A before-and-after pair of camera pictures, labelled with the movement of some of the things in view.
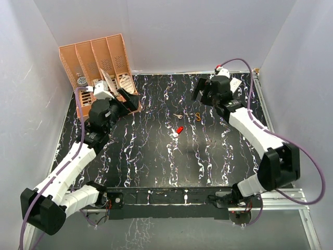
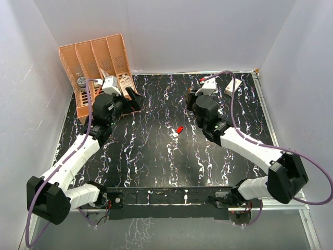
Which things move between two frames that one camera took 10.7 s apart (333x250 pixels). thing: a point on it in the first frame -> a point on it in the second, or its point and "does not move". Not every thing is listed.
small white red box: (234, 84) does not move
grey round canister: (82, 82) does not move
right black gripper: (202, 85) -> (192, 97)
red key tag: (179, 130) does not move
